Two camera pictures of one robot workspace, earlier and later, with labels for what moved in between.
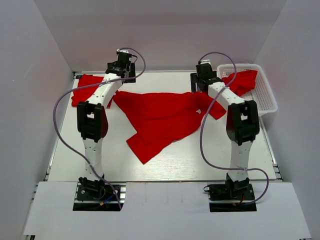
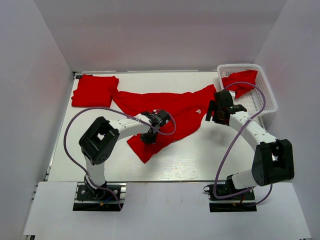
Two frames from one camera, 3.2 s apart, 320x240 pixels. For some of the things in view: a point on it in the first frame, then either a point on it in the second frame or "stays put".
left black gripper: (132, 69) → (148, 140)
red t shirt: (162, 120) stays put
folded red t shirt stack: (83, 95) stays put
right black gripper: (195, 79) → (213, 106)
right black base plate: (231, 196) stays put
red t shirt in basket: (243, 82) stays put
